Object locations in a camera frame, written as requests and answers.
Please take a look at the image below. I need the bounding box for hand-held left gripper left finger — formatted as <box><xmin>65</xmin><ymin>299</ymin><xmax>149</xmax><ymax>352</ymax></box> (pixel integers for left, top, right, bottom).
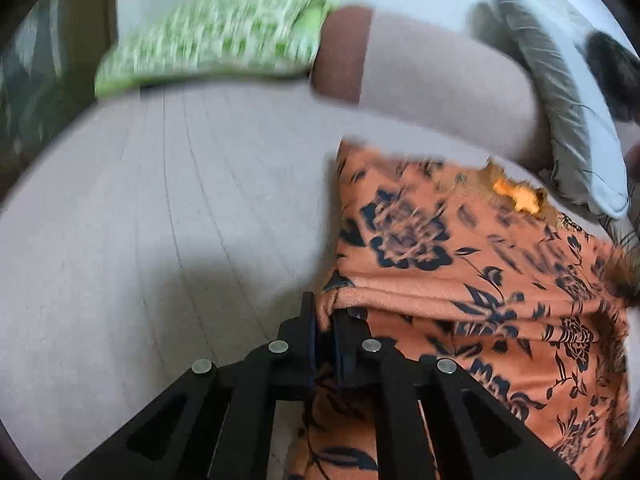
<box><xmin>64</xmin><ymin>291</ymin><xmax>318</xmax><ymax>480</ymax></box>

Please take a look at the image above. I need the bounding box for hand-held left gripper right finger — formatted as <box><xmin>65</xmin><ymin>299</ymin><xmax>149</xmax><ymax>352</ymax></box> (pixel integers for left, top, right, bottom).
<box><xmin>333</xmin><ymin>309</ymin><xmax>582</xmax><ymax>480</ymax></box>

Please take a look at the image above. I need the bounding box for orange floral cloth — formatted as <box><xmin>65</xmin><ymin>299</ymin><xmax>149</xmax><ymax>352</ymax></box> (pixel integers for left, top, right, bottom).
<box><xmin>285</xmin><ymin>140</ymin><xmax>634</xmax><ymax>480</ymax></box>

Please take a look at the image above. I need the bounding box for beige sofa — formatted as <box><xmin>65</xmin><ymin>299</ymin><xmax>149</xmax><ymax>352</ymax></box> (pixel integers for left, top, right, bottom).
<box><xmin>0</xmin><ymin>4</ymin><xmax>626</xmax><ymax>480</ymax></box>

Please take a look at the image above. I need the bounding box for brown furry object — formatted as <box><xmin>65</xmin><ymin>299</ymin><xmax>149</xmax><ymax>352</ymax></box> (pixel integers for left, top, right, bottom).
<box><xmin>606</xmin><ymin>238</ymin><xmax>640</xmax><ymax>311</ymax></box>

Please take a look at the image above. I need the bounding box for grey white pillow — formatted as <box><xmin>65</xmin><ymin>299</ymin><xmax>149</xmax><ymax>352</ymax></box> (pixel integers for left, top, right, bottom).
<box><xmin>467</xmin><ymin>0</ymin><xmax>632</xmax><ymax>221</ymax></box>

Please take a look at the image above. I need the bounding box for green patterned pillow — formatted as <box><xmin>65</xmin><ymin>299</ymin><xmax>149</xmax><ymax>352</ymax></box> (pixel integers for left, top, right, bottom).
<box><xmin>94</xmin><ymin>0</ymin><xmax>342</xmax><ymax>100</ymax></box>

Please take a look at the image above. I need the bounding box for wooden cabinet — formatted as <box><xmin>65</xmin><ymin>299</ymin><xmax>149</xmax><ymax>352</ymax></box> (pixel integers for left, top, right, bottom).
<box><xmin>0</xmin><ymin>0</ymin><xmax>119</xmax><ymax>173</ymax></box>

